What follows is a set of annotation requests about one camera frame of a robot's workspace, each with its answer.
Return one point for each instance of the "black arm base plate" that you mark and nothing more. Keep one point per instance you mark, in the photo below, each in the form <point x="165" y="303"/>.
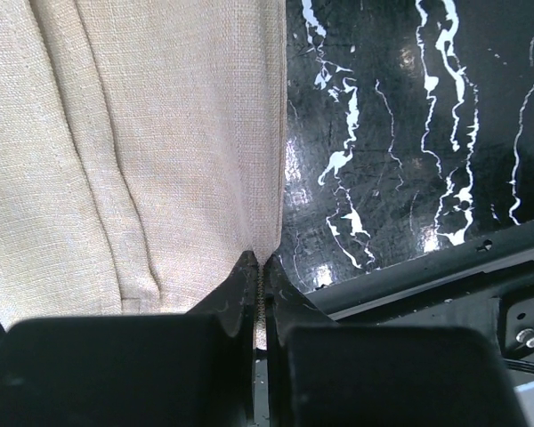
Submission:
<point x="486" y="285"/>

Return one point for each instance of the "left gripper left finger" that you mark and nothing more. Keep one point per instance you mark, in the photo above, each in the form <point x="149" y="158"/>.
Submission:
<point x="190" y="369"/>

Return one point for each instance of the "beige cloth napkin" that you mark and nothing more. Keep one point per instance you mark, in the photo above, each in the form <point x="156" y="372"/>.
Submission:
<point x="142" y="151"/>

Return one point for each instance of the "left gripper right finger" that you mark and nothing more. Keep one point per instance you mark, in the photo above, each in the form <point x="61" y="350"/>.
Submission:
<point x="321" y="373"/>

